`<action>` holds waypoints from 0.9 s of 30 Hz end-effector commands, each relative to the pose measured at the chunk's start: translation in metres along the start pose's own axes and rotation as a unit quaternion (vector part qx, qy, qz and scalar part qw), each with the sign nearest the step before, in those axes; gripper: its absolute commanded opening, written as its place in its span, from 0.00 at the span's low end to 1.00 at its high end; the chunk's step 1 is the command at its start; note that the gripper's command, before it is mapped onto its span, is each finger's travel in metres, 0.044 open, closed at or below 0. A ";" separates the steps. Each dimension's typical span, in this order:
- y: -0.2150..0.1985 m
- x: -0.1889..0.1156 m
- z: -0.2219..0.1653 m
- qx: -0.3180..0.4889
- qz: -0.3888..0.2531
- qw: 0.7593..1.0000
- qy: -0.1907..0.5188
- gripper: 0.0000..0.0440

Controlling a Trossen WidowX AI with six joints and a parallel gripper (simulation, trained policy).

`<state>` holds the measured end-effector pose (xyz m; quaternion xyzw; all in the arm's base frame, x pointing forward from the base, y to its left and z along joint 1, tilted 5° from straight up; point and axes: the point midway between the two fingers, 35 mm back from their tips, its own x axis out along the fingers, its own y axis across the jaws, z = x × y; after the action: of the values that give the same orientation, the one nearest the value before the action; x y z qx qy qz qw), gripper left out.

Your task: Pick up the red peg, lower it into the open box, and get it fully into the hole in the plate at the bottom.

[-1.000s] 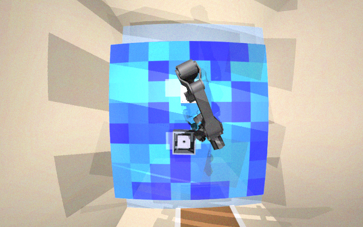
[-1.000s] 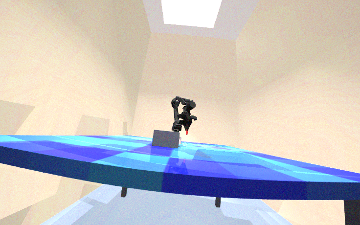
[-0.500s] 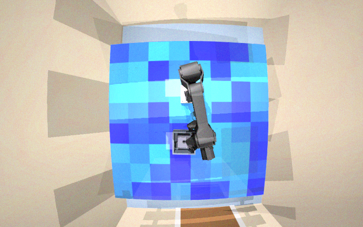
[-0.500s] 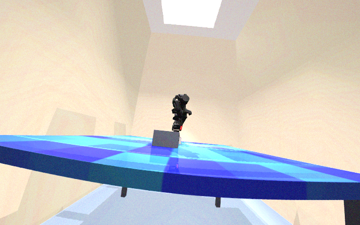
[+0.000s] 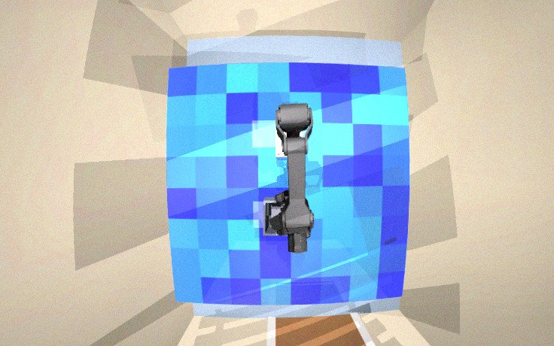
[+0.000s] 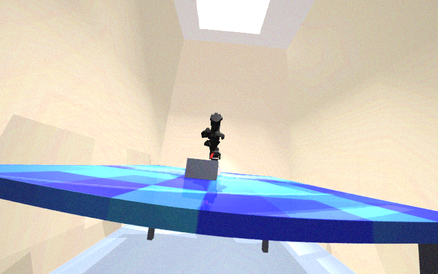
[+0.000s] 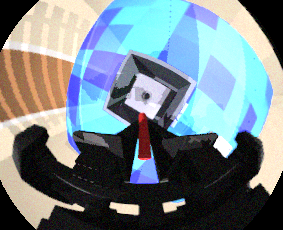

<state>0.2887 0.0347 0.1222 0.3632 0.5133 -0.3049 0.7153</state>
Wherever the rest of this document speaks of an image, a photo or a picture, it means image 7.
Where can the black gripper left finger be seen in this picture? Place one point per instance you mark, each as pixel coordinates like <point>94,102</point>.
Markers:
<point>121,146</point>

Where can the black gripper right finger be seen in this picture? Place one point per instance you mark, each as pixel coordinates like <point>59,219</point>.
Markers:
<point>168,148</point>

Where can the red peg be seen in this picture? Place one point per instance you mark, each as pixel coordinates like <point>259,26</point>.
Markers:
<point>144,152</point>

